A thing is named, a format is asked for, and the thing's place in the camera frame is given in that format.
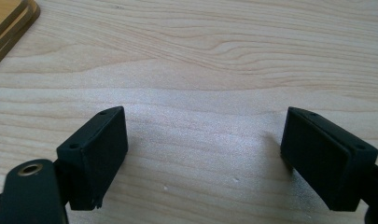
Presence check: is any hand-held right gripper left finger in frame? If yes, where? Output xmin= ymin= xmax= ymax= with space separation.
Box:
xmin=54 ymin=105 xmax=129 ymax=211

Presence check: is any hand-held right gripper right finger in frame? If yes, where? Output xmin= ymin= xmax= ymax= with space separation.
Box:
xmin=279 ymin=106 xmax=378 ymax=213

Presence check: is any plain wooden coaster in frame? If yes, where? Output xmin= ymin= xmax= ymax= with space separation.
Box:
xmin=0 ymin=0 xmax=41 ymax=73

